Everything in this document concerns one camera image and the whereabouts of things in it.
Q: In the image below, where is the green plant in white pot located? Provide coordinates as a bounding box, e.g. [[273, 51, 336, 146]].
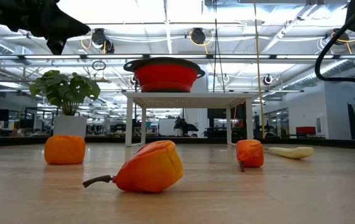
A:
[[29, 69, 101, 139]]

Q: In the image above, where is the round orange plush fruit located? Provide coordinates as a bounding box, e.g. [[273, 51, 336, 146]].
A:
[[44, 134, 86, 166]]

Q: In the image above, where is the red collapsible colander grey rim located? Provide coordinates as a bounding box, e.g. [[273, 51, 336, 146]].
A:
[[123, 57, 206, 93]]

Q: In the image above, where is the hanging black cable coil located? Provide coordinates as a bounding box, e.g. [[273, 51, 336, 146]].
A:
[[91, 60, 107, 72]]

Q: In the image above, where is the white perforated metal shelf riser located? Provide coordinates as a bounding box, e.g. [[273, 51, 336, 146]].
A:
[[122, 91, 255, 148]]

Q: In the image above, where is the thin black hanging cable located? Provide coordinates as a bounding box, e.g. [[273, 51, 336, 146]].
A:
[[211, 0, 227, 93]]

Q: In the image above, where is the pale yellow plush banana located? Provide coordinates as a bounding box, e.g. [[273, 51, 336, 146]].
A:
[[263, 146, 315, 160]]

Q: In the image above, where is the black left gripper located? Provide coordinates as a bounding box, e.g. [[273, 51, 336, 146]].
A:
[[0, 0, 91, 56]]

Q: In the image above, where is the red cabinet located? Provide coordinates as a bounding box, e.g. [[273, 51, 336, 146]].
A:
[[295, 126, 316, 135]]

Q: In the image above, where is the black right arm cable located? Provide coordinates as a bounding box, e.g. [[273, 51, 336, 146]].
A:
[[315, 18, 355, 90]]

